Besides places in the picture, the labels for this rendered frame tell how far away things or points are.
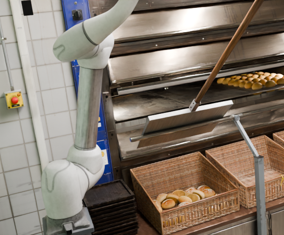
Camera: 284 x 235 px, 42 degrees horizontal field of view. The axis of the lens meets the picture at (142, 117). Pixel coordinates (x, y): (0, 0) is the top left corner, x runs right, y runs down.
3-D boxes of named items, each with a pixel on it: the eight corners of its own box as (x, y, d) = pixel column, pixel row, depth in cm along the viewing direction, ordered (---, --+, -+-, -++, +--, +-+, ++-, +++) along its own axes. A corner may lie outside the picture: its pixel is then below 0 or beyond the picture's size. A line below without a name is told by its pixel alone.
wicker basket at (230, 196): (132, 205, 262) (128, 168, 256) (202, 184, 281) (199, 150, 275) (162, 237, 218) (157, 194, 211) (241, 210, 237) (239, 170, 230)
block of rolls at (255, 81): (215, 83, 358) (214, 77, 356) (256, 75, 373) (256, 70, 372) (255, 90, 302) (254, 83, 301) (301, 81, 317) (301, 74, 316)
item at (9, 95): (7, 107, 223) (3, 91, 220) (24, 105, 226) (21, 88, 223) (7, 110, 216) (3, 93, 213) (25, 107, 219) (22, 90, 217)
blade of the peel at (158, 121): (233, 103, 223) (231, 100, 225) (149, 120, 205) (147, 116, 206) (211, 131, 254) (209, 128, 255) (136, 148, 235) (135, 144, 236)
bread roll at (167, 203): (172, 203, 256) (172, 195, 254) (177, 206, 250) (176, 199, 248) (159, 207, 252) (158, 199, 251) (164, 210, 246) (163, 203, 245)
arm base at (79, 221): (47, 243, 148) (44, 230, 146) (44, 217, 168) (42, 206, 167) (92, 231, 152) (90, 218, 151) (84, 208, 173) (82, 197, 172)
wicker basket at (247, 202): (206, 184, 281) (203, 149, 274) (266, 166, 300) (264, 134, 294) (247, 210, 237) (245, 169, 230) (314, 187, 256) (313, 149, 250)
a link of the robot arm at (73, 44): (75, 17, 133) (92, 17, 145) (39, 40, 141) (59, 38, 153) (92, 50, 134) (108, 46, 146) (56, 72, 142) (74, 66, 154)
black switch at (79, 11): (73, 20, 224) (70, 2, 222) (83, 19, 226) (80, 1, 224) (74, 20, 221) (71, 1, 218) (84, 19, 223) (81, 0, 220)
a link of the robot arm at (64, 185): (38, 218, 156) (28, 169, 151) (61, 198, 173) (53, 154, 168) (71, 221, 151) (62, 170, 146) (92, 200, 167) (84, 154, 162)
